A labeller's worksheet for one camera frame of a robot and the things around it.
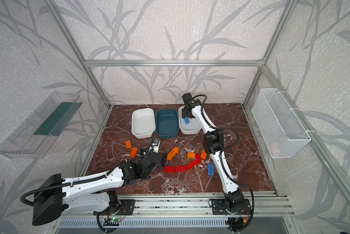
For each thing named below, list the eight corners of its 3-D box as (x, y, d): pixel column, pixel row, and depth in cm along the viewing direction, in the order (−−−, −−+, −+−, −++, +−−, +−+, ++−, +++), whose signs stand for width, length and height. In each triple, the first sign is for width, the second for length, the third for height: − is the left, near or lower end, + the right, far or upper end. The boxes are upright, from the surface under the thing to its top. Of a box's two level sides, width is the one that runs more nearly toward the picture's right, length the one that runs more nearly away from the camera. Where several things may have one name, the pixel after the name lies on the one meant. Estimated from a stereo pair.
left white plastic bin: (128, 139, 102) (125, 134, 97) (136, 113, 118) (134, 107, 113) (153, 139, 102) (152, 134, 97) (157, 113, 118) (156, 107, 113)
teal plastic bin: (154, 139, 102) (152, 134, 98) (158, 114, 117) (157, 108, 112) (178, 139, 103) (178, 134, 98) (179, 114, 117) (179, 108, 112)
